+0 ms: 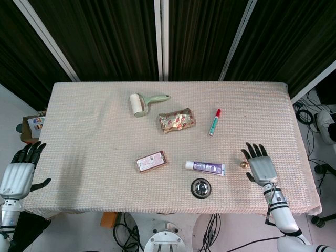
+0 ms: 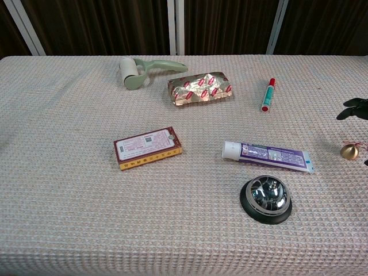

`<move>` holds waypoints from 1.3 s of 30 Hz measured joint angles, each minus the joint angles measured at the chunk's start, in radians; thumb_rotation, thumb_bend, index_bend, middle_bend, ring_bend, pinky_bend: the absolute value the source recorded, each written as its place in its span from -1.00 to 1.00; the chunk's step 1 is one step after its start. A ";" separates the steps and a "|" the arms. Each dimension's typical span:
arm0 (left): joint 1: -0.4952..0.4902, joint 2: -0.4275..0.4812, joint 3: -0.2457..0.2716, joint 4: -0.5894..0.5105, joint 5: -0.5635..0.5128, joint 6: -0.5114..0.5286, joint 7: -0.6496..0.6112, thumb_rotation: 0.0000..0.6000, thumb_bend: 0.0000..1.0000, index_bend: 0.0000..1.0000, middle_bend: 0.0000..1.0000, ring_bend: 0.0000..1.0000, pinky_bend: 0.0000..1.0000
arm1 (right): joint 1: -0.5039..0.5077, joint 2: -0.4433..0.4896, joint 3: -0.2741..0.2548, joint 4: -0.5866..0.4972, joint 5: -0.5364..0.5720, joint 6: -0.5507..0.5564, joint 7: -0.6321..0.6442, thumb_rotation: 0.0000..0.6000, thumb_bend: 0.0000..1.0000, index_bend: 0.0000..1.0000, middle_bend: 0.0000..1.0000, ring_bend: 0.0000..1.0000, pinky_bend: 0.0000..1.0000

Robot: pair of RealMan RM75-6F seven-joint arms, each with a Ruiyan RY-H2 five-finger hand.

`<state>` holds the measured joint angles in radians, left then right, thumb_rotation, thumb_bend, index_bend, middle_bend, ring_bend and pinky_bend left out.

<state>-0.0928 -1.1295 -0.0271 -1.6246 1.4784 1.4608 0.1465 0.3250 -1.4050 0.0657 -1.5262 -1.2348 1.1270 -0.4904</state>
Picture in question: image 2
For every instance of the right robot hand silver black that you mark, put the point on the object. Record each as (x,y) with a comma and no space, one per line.
(355,106)

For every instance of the dark pleated curtain panel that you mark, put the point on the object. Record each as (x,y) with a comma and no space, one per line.
(227,26)
(325,26)
(11,37)
(100,26)

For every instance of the red green marker pen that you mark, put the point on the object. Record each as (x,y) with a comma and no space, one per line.
(267,96)

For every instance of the purple white toothpaste tube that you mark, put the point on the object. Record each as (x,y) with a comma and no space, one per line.
(273,156)

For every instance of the round black metal object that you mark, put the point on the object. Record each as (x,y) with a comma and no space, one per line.
(266,199)

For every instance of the gold foil snack packet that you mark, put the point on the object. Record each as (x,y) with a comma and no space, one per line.
(198,89)

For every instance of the green lint roller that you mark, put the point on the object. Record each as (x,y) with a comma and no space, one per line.
(130,75)

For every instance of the beige waffle tablecloth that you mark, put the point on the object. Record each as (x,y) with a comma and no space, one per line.
(86,215)

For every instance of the white frame post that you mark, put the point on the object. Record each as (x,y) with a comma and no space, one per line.
(24,27)
(171,27)
(180,27)
(276,27)

